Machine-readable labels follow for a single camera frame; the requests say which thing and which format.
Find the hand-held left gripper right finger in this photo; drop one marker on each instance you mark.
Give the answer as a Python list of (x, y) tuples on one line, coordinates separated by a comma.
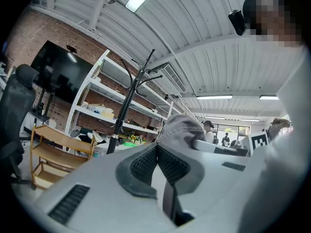
[(213, 183)]

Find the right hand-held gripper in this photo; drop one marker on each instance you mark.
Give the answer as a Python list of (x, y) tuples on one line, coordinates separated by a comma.
[(258, 142)]

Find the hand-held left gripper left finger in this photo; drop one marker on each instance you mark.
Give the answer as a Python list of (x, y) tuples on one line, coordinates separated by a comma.
[(102, 178)]

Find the grey baseball cap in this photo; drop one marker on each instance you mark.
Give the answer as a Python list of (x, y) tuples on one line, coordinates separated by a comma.
[(179, 130)]

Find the black metal coat rack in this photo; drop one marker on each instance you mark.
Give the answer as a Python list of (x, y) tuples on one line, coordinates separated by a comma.
[(118, 127)]

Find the white slipper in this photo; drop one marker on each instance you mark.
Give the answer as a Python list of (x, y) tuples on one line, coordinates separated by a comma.
[(91, 135), (102, 137)]

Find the green snack packet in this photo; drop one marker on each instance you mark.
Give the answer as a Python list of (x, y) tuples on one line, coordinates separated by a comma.
[(128, 143)]

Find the sunflower bunch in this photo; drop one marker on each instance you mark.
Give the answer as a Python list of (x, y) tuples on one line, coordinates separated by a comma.
[(133, 137)]

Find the grey slipper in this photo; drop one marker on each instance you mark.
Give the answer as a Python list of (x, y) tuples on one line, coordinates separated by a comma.
[(75, 133)]

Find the wooden three-tier shelf cart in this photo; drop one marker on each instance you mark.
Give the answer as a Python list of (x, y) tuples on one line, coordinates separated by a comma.
[(58, 141)]

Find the pale yellow foam block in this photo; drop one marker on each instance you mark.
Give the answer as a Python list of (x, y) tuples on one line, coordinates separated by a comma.
[(108, 113)]

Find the white ceiling air vent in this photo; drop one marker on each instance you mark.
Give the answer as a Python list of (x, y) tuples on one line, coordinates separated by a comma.
[(175, 78)]

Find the person's shirt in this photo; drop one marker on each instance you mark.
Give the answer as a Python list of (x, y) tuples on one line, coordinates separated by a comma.
[(286, 166)]

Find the white metal shelving unit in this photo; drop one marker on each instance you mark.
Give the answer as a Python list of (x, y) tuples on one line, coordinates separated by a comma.
[(104, 89)]

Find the black television on stand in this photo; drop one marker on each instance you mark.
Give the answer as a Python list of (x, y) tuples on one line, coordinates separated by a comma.
[(60, 74)]

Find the black mesh office chair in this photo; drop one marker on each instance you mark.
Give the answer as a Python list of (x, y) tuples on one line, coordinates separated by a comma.
[(17, 101)]

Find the person's head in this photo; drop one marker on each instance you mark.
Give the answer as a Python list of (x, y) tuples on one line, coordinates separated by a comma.
[(274, 21)]

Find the black head-mounted camera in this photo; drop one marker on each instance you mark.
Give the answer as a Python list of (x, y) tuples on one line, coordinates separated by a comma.
[(237, 22)]

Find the black television top mount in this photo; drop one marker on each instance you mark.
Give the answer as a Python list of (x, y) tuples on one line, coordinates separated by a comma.
[(71, 49)]

